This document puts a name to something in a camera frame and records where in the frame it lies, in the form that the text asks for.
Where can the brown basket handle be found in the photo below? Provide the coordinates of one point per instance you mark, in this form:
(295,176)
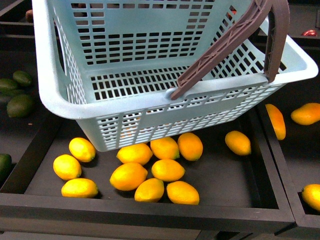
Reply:
(278,14)

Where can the green avocado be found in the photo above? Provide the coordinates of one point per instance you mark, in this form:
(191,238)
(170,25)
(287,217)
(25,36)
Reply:
(5,166)
(20,106)
(23,78)
(7,84)

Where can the black lemon tray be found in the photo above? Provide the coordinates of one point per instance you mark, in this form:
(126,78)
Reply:
(233,186)

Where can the yellow lemon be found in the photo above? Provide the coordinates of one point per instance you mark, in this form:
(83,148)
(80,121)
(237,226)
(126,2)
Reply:
(165,148)
(150,190)
(138,153)
(80,188)
(82,149)
(238,143)
(67,167)
(190,146)
(167,170)
(180,192)
(128,176)

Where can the red apple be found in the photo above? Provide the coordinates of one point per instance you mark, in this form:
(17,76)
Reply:
(310,33)

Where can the orange yellow mango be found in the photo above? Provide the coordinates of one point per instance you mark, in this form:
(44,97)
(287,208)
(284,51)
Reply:
(277,121)
(307,114)

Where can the light blue plastic basket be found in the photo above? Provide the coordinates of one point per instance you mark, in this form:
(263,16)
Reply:
(112,65)

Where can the brown kiwi fruit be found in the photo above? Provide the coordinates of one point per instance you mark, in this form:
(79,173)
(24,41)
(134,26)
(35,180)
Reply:
(29,16)

